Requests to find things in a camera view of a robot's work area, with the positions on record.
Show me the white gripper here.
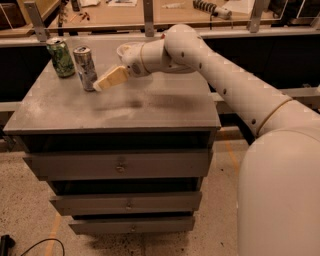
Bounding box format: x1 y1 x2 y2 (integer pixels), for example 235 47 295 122
93 44 149 92

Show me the silver blue redbull can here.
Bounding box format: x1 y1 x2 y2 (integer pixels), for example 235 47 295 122
73 45 97 92

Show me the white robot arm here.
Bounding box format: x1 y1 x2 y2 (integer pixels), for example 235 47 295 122
94 24 320 256

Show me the green soda can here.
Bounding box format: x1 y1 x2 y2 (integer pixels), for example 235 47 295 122
46 37 75 78

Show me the white ceramic bowl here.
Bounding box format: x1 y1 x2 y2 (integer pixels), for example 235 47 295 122
117 42 143 61

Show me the wooden workbench behind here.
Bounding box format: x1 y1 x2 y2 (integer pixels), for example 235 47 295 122
0 0 320 38

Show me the grey drawer cabinet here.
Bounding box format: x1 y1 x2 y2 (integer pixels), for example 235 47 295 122
2 34 222 236

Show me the top grey drawer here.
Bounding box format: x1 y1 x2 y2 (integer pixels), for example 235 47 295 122
24 149 212 181

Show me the grey drawer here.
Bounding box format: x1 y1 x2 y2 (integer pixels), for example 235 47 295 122
50 192 202 216
24 149 212 181
69 216 195 234

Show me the middle grey drawer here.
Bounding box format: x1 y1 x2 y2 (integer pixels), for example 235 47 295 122
50 192 202 216

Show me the bottom grey drawer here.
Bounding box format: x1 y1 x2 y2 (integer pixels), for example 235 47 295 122
69 216 195 234

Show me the black plug box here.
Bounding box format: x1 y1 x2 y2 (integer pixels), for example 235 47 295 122
0 235 15 256

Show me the middle metal rail bracket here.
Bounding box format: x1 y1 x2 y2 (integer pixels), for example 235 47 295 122
143 0 154 37

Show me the metal rail bracket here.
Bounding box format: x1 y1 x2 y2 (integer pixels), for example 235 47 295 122
247 0 265 33
143 0 154 37
24 0 50 42

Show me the left metal rail bracket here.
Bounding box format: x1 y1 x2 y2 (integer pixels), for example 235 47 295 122
24 0 50 42

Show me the black ribbed handle tool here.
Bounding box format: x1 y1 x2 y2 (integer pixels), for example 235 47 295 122
193 0 232 20

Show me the right metal rail bracket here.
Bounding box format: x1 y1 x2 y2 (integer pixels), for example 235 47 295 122
247 0 265 33

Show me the black cable on floor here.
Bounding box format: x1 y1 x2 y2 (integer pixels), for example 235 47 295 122
19 238 66 256

